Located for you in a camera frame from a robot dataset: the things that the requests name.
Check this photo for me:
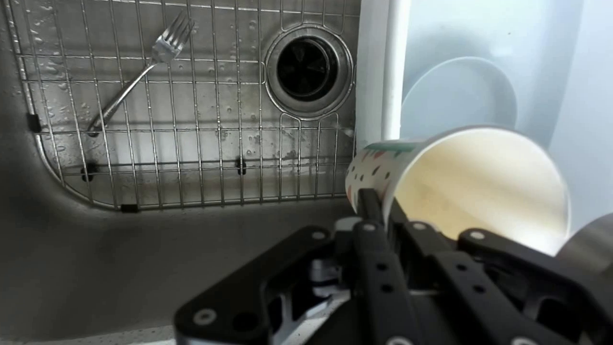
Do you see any wire sink bottom grid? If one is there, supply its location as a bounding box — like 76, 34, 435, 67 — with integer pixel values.
0, 0, 360, 214

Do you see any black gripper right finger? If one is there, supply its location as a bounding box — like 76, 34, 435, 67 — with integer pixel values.
389, 203, 613, 345

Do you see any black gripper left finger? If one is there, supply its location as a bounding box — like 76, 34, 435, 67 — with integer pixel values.
174, 187, 423, 345

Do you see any pale round dish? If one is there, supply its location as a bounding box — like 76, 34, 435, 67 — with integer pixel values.
400, 53, 521, 143

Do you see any speckled paper coffee cup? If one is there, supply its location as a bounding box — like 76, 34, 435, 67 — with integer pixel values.
343, 124, 573, 258

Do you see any steel fork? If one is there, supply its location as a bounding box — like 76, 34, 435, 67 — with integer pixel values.
84, 9, 197, 139

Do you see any stainless steel sink basin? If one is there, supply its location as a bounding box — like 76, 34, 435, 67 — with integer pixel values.
0, 0, 385, 343

